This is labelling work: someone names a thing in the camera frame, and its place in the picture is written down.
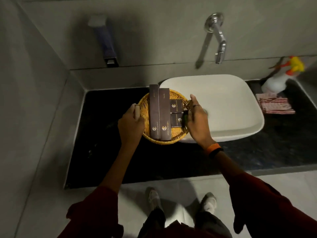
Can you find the person's right forearm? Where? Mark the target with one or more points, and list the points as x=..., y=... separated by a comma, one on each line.
x=227, y=166

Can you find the black trousers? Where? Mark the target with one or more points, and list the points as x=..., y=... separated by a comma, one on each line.
x=210, y=225

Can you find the person's right grey shoe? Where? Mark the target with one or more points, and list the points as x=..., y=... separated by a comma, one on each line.
x=209, y=203

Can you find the orange wristband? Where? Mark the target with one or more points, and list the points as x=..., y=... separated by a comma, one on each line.
x=212, y=148

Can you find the long brown box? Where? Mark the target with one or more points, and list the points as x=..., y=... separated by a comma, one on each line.
x=165, y=113
x=154, y=111

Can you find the red long-sleeved shirt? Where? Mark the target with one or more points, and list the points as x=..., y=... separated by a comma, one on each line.
x=267, y=210

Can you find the white spray bottle yellow trigger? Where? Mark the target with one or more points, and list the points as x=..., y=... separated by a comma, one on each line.
x=276, y=83

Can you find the person's right hand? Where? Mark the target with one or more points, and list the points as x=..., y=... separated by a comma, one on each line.
x=199, y=128

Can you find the white sink basin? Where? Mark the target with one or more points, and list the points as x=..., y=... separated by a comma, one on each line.
x=227, y=104

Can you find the person's left thumb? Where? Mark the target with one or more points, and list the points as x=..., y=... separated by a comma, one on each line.
x=137, y=112

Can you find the person's right fingers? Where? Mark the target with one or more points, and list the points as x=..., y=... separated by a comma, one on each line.
x=195, y=101

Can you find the person's left hand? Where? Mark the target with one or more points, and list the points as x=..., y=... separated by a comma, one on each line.
x=130, y=128

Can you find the round wicker basket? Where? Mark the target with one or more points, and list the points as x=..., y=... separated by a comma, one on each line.
x=177, y=133

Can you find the red striped folded cloth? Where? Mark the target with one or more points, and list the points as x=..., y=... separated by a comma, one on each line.
x=275, y=105

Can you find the person's grey shoe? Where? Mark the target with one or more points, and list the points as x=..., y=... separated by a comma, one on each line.
x=209, y=203
x=154, y=198

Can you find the person's left forearm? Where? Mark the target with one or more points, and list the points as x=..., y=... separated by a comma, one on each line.
x=116, y=166

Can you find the small brown box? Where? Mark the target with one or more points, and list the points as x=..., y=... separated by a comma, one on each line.
x=176, y=106
x=176, y=120

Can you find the chrome wall faucet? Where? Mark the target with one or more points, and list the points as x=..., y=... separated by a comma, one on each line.
x=220, y=37

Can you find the wall soap dispenser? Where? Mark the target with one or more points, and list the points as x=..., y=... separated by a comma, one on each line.
x=105, y=39

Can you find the person's left grey shoe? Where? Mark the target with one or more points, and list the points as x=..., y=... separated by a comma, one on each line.
x=154, y=198

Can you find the black wristband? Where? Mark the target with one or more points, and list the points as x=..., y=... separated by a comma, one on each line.
x=216, y=152

